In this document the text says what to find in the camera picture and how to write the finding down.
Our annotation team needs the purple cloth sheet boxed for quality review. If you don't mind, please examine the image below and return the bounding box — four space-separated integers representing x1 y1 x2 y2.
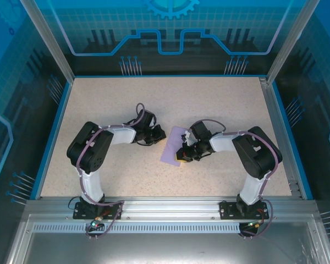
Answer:
159 125 189 167

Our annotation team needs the metal tray surface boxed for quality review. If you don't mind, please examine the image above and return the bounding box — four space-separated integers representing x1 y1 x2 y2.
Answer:
5 214 330 264

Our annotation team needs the right power connector with LED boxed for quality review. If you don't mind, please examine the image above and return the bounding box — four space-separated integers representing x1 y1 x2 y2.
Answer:
243 219 265 230

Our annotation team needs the power connector with led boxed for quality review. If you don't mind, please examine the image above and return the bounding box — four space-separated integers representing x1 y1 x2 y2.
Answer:
89 216 105 229
243 219 265 230

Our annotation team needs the left power connector with LED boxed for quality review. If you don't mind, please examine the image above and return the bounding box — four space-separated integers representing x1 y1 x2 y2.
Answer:
89 216 105 229

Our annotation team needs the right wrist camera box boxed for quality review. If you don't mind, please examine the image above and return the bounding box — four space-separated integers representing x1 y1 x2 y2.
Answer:
181 130 195 147

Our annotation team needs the aluminium mounting rail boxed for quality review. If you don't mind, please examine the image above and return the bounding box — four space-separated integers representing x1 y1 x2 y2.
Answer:
24 196 318 221

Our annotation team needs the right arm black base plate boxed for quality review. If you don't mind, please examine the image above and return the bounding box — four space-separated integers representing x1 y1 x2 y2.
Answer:
219 200 270 220

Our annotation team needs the slotted cable duct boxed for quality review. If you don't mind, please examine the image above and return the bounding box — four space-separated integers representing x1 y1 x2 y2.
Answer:
32 223 242 234

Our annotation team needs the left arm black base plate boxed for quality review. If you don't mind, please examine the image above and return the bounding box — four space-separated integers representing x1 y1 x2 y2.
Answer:
73 202 124 220

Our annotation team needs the aluminium side rail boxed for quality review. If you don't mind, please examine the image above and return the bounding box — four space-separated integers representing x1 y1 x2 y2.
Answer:
260 76 303 199

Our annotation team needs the blue table border frame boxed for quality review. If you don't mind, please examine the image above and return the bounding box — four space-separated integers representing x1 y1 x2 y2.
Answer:
29 74 314 201

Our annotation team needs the aluminium frame post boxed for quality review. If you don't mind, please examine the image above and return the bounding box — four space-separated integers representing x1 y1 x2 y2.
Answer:
266 0 321 85
19 0 75 83

